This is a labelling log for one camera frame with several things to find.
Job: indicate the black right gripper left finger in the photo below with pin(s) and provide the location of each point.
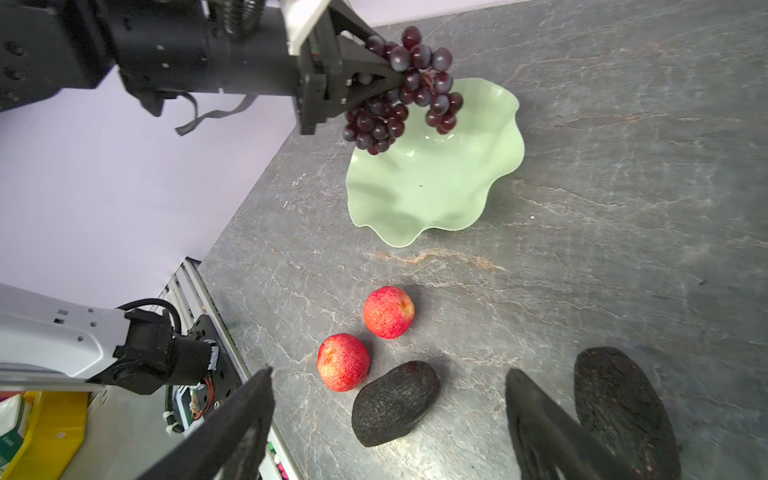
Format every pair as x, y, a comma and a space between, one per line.
231, 443

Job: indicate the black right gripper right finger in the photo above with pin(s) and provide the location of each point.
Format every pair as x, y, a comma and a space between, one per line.
550, 444

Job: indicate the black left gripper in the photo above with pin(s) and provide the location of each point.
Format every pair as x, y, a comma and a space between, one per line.
170, 49

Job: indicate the dark purple fake grape bunch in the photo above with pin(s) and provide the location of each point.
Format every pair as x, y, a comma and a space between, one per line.
375, 124

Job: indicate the red fake apple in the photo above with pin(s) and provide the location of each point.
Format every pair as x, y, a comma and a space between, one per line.
388, 312
343, 362

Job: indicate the dark fake avocado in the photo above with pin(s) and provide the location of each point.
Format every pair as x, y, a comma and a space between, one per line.
391, 406

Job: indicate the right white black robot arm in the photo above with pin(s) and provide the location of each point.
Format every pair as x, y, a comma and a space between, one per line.
137, 348

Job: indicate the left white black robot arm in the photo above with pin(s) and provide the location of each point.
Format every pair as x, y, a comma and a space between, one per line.
49, 46

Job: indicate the light green wavy fruit bowl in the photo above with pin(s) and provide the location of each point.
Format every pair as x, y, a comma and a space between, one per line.
431, 181

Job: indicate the yellow plastic bin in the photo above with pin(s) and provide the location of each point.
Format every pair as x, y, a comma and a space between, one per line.
53, 431

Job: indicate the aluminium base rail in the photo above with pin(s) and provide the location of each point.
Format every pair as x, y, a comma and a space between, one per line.
200, 320

